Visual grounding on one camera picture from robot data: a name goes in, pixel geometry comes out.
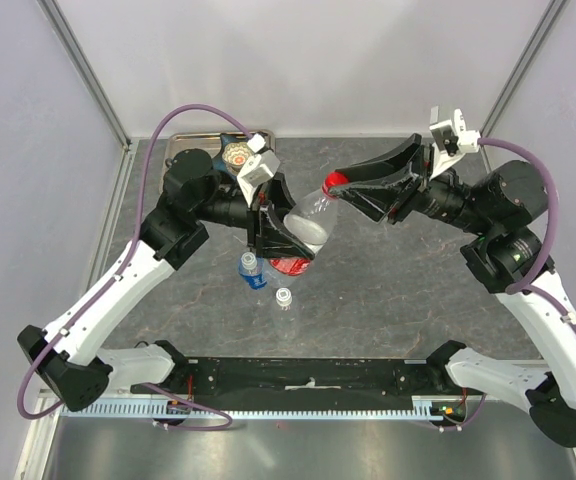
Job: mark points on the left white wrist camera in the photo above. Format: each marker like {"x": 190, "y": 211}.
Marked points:
{"x": 261, "y": 167}

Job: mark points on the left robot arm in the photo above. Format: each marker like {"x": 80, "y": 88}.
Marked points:
{"x": 67, "y": 353}

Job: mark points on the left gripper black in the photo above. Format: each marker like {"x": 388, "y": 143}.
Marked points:
{"x": 265, "y": 229}

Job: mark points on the clear small bottle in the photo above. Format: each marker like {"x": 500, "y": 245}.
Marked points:
{"x": 285, "y": 314}

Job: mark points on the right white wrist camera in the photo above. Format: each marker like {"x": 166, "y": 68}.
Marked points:
{"x": 452, "y": 140}

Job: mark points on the blue star-shaped dish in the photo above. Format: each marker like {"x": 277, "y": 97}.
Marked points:
{"x": 225, "y": 145}

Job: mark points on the slotted cable duct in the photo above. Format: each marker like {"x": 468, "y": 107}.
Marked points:
{"x": 161, "y": 408}

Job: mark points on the red label water bottle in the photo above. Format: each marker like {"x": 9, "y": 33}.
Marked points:
{"x": 312, "y": 221}

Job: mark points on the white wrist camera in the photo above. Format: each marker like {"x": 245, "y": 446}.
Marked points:
{"x": 261, "y": 167}
{"x": 452, "y": 140}

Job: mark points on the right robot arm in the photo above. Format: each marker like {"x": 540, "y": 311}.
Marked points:
{"x": 505, "y": 256}

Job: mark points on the blue label small bottle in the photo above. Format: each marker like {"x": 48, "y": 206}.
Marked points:
{"x": 251, "y": 270}

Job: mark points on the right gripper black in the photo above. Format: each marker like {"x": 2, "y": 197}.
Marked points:
{"x": 394, "y": 196}

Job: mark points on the small patterned bowl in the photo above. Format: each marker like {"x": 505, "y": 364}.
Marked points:
{"x": 236, "y": 154}

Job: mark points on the red bottle cap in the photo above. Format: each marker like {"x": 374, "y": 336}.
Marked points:
{"x": 333, "y": 180}

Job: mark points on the metal tray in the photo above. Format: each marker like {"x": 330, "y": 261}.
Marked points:
{"x": 210, "y": 142}

